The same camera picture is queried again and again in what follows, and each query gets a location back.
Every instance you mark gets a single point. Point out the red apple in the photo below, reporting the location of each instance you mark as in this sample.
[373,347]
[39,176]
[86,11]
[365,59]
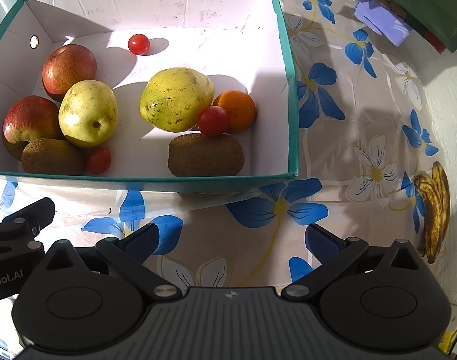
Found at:
[66,66]

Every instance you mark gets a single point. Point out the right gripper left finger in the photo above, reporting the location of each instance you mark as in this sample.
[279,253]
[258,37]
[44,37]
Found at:
[125,258]

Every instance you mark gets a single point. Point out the large green-red apple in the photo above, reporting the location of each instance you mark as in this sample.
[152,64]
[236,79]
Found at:
[30,118]

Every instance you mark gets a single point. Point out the yellow pear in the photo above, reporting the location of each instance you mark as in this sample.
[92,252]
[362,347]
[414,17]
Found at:
[88,114]
[174,98]

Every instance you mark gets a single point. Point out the teal cardboard box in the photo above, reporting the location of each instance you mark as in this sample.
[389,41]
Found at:
[239,44]

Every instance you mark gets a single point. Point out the floral tablecloth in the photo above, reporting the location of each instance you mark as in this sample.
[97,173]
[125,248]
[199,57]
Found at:
[371,117]

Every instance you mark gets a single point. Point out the orange tangerine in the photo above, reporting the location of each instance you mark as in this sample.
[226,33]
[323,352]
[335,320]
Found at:
[241,109]

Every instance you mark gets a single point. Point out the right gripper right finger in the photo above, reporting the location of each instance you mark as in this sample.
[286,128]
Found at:
[337,256]

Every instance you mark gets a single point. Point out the brown kiwi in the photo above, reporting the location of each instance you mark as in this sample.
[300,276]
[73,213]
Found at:
[197,155]
[53,157]

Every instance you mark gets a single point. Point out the overripe banana bunch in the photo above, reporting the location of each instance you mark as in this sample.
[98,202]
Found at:
[435,193]

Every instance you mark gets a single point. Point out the purple paper box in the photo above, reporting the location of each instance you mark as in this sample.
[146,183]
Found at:
[382,21]

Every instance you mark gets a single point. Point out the cherry tomato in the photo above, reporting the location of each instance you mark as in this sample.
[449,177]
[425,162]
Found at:
[98,160]
[139,44]
[213,121]

